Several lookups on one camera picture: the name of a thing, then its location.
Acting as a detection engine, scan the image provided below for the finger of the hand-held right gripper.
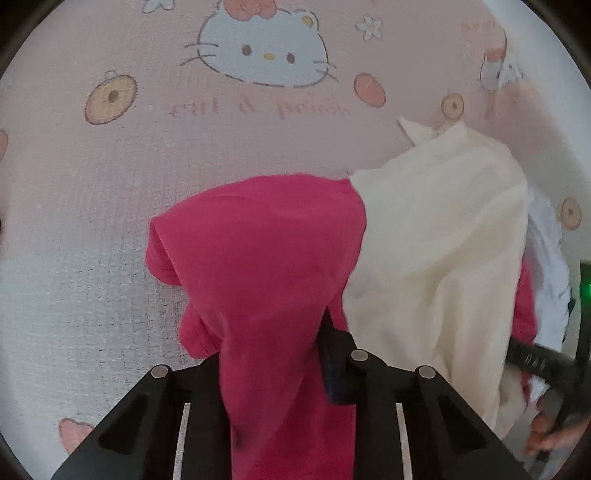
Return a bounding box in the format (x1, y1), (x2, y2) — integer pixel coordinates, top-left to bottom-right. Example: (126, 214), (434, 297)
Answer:
(505, 339), (575, 388)

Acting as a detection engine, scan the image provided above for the cream garment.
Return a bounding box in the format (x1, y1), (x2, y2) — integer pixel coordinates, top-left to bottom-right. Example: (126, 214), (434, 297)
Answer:
(344, 117), (532, 439)

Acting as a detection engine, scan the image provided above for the pink cartoon cat printed blanket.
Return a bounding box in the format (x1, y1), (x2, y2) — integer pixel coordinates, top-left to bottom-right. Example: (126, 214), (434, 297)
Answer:
(0, 0), (591, 467)

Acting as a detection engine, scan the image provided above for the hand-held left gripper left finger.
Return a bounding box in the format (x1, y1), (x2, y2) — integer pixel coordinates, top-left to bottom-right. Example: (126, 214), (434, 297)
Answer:
(51, 354), (234, 480)

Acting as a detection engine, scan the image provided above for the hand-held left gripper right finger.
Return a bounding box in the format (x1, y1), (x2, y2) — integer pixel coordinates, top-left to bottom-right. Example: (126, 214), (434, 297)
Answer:
(318, 308), (532, 480)

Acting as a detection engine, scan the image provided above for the person's right hand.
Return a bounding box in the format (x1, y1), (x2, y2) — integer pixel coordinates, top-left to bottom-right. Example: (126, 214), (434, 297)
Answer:
(524, 412), (591, 457)

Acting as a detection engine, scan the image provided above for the magenta garment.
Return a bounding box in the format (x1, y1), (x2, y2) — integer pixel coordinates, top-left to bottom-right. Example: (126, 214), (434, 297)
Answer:
(144, 174), (539, 480)

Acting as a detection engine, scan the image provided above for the white printed garment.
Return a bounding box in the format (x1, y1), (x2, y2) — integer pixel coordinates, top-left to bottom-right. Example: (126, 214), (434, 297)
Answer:
(524, 189), (574, 404)

